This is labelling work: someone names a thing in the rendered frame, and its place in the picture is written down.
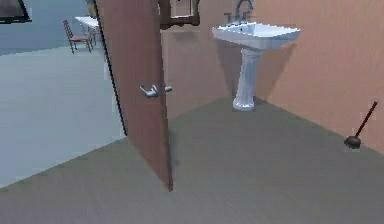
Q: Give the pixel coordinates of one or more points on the red wooden chair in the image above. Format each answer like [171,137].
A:
[77,37]

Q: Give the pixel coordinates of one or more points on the white table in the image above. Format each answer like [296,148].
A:
[88,22]

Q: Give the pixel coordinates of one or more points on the grey sink faucet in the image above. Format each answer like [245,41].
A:
[241,13]

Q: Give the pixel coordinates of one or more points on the black framed wall picture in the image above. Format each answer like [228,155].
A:
[12,10]

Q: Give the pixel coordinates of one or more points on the dark plunger with brown stick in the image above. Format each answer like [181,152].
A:
[356,137]

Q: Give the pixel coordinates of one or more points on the white pedestal sink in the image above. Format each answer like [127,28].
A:
[254,36]

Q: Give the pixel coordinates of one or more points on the brown room door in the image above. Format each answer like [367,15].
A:
[136,60]

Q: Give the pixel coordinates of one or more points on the brown framed wall mirror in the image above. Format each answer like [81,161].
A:
[180,13]

